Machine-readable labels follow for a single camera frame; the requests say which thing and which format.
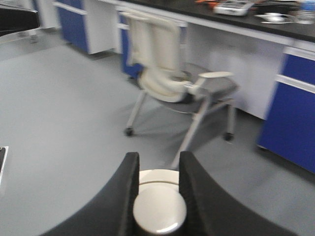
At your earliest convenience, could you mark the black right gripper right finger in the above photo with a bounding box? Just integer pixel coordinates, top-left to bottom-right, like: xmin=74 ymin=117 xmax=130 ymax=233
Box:
xmin=179 ymin=151 xmax=295 ymax=236

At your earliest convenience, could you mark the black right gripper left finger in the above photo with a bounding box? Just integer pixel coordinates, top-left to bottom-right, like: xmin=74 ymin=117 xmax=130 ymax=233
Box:
xmin=43 ymin=152 xmax=139 ymax=236

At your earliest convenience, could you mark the glass jar with white lid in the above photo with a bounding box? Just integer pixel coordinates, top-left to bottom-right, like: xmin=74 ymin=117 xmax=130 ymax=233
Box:
xmin=133 ymin=169 xmax=187 ymax=236

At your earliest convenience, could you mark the white grey office chair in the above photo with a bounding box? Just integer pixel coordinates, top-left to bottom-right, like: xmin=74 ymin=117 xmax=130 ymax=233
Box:
xmin=121 ymin=11 xmax=240 ymax=170

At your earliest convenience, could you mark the white cup on counter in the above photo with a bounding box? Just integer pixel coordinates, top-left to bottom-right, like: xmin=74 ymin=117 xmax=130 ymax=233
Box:
xmin=255 ymin=12 xmax=294 ymax=24

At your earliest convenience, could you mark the white device on counter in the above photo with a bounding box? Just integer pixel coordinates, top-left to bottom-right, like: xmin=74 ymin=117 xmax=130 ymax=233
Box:
xmin=213 ymin=0 xmax=254 ymax=16

